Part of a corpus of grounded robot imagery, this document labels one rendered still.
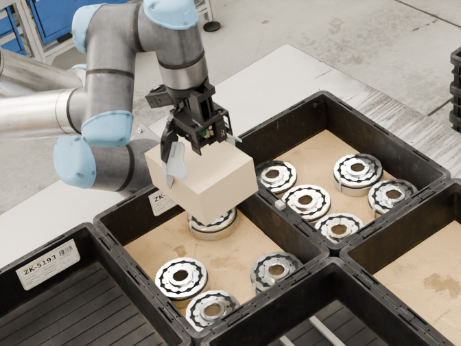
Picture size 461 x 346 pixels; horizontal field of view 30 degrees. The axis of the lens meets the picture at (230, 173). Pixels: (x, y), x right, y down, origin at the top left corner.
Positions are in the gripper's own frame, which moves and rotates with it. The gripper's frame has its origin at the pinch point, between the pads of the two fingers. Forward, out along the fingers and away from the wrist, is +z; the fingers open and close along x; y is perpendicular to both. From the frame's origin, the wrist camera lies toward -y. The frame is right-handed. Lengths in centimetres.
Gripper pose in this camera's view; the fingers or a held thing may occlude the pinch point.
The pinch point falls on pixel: (199, 165)
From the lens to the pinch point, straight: 152.1
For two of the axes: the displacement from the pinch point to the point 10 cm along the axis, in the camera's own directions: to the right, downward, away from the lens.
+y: 6.3, 4.4, -6.4
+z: 1.5, 7.4, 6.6
